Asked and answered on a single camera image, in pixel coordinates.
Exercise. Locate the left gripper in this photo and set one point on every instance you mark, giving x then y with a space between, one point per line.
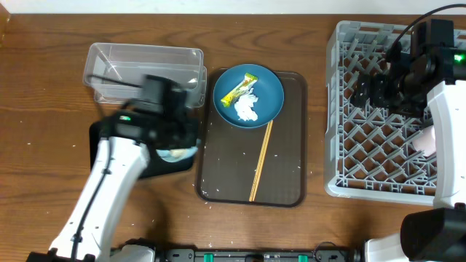
189 133

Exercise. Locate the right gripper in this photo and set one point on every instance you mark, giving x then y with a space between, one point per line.
378 81

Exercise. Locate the light blue bowl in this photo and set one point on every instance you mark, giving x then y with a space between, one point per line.
177 155

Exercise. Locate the white tissue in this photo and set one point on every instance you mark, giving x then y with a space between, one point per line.
244 106

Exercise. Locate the pink cup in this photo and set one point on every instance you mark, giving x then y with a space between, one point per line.
426 142

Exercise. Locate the yellow green snack wrapper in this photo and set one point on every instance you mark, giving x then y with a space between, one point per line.
242 88

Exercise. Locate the dark blue plate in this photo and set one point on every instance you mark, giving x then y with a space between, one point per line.
268 89

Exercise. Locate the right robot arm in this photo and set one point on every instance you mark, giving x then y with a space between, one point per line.
433 76

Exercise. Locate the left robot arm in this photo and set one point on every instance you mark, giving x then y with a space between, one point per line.
123 154

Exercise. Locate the clear plastic waste bin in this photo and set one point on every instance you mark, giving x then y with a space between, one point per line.
115 71

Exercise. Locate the black plastic tray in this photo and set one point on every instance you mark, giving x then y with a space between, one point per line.
156 167

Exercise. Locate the brown serving tray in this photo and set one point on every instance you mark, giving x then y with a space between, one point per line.
229 154

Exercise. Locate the wooden chopstick left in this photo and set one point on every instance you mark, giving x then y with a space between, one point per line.
259 162

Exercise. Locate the wooden chopstick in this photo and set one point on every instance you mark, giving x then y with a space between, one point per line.
259 162

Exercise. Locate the wooden chopstick right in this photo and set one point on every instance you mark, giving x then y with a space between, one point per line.
261 162

